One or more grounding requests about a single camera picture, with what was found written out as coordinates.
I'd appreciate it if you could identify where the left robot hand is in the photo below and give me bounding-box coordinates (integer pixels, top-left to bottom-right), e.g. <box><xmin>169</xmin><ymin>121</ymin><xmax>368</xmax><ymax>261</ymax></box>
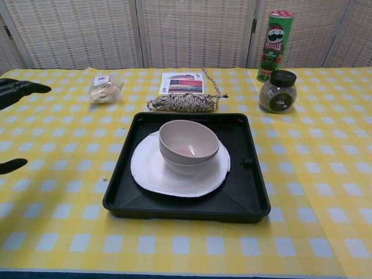
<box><xmin>0</xmin><ymin>77</ymin><xmax>52</xmax><ymax>176</ymax></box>

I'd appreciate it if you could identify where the white paper plate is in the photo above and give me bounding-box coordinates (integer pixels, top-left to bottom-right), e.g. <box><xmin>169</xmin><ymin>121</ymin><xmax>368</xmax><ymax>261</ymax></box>
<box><xmin>130</xmin><ymin>132</ymin><xmax>232</xmax><ymax>199</ymax></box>

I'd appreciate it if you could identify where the black square tray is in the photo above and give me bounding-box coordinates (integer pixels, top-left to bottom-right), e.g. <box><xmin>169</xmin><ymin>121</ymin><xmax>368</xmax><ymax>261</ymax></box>
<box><xmin>102</xmin><ymin>112</ymin><xmax>272</xmax><ymax>225</ymax></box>

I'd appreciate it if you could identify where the clear snack bag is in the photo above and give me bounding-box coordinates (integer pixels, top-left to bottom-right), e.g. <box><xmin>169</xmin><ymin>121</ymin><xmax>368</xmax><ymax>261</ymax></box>
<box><xmin>88</xmin><ymin>73</ymin><xmax>126</xmax><ymax>104</ymax></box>

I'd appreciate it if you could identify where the printed postcard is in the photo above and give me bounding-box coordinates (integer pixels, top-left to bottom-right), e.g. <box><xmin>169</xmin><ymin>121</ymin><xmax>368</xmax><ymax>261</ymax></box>
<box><xmin>159</xmin><ymin>72</ymin><xmax>206</xmax><ymax>95</ymax></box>

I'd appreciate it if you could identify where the woven folding screen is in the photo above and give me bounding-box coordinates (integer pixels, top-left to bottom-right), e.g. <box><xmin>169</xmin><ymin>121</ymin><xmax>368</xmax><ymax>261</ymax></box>
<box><xmin>0</xmin><ymin>0</ymin><xmax>372</xmax><ymax>77</ymax></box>

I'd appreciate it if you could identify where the green Pringles can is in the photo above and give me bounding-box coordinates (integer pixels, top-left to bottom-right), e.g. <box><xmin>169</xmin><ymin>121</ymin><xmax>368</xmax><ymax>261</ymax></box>
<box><xmin>255</xmin><ymin>10</ymin><xmax>295</xmax><ymax>84</ymax></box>

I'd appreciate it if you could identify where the spice jar black lid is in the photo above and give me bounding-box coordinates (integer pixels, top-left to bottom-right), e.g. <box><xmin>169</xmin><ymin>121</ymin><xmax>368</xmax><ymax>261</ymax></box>
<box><xmin>259</xmin><ymin>70</ymin><xmax>298</xmax><ymax>114</ymax></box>

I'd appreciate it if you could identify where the yellow checked tablecloth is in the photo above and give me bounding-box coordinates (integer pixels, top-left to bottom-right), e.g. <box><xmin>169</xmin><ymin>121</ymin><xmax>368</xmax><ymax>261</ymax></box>
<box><xmin>0</xmin><ymin>67</ymin><xmax>372</xmax><ymax>277</ymax></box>

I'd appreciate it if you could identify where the braided rope bundle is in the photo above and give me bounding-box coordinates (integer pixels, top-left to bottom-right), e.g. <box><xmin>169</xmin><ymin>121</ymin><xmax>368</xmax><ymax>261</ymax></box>
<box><xmin>146</xmin><ymin>66</ymin><xmax>229</xmax><ymax>114</ymax></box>

